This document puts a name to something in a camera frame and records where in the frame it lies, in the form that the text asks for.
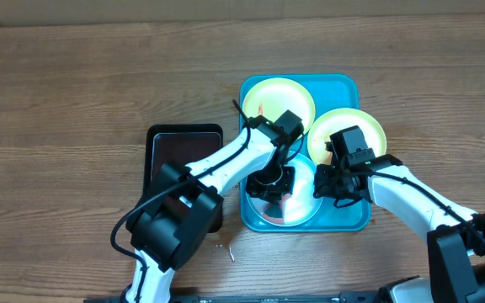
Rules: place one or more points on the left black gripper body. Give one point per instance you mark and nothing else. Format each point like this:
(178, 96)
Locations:
(273, 183)

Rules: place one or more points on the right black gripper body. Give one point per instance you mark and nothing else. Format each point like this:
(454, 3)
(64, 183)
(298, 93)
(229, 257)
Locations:
(327, 185)

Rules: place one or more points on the light blue plate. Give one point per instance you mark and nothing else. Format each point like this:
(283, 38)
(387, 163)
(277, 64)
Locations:
(299, 207)

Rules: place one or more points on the yellow plate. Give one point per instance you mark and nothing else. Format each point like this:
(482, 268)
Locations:
(339, 119)
(271, 97)

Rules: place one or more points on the teal orange sponge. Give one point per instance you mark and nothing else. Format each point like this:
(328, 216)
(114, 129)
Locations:
(274, 213)

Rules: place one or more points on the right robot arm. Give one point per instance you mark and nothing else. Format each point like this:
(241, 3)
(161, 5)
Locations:
(454, 234)

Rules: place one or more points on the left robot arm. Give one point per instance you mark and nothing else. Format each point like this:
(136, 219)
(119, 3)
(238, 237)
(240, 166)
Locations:
(176, 211)

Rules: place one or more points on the teal plastic tray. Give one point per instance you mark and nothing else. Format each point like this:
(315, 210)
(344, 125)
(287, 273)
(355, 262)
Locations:
(330, 91)

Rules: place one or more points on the black rectangular tray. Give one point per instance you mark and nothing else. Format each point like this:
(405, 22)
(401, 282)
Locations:
(179, 143)

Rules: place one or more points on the yellow plate top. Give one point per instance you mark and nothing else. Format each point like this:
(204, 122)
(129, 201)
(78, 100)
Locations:
(271, 97)

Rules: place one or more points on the black base frame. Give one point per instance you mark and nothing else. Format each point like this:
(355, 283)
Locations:
(268, 298)

